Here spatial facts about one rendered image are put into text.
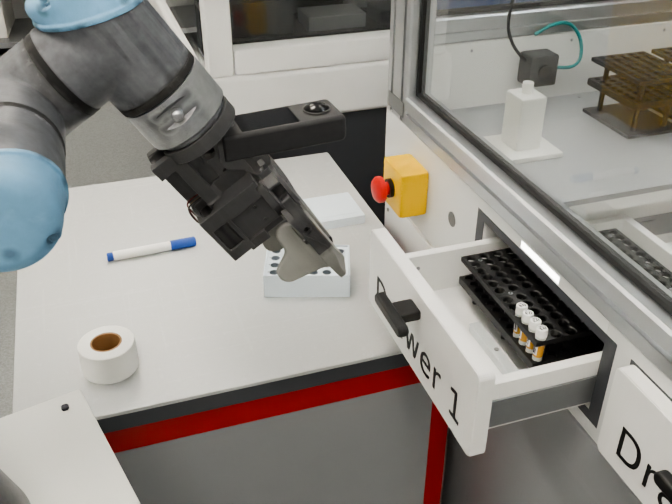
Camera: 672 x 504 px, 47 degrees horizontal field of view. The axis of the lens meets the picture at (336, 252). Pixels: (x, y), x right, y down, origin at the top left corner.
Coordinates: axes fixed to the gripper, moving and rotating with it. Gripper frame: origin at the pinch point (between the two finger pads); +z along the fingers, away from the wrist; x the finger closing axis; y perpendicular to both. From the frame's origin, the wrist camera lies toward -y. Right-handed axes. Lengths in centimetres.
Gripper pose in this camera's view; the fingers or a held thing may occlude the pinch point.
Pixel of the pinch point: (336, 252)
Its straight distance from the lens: 77.0
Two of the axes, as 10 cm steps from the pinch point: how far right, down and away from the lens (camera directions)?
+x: 3.1, 5.1, -8.0
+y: -7.9, 6.1, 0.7
